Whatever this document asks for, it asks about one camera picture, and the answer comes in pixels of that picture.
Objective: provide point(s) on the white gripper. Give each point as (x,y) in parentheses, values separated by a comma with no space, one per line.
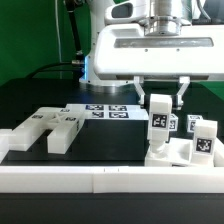
(124,51)

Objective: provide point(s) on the white chair seat part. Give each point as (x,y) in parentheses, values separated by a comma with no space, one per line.
(179,153)

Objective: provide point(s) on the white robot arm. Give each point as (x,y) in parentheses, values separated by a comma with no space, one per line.
(157,17)

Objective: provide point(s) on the white chair back part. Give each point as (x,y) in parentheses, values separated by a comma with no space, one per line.
(64,125)

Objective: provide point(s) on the white tagged cube far right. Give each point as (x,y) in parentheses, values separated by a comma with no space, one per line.
(191,120)

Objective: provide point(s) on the white paper tag sheet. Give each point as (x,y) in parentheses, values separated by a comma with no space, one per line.
(109,112)

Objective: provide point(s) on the white left fence wall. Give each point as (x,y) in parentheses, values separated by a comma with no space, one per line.
(5,134)

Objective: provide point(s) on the white fence wall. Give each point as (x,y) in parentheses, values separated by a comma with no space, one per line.
(51,179)
(5,134)

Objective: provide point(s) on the white front fence wall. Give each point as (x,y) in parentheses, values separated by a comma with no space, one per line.
(51,179)

